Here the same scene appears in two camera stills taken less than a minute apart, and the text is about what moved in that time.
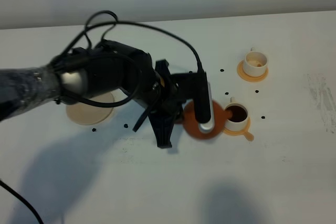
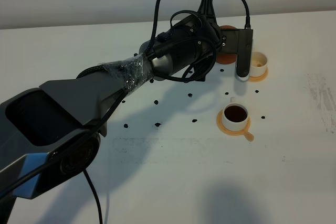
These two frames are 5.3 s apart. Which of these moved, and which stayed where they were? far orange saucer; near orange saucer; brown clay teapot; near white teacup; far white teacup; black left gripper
Moved: brown clay teapot; black left gripper
Stayed: far orange saucer; far white teacup; near white teacup; near orange saucer
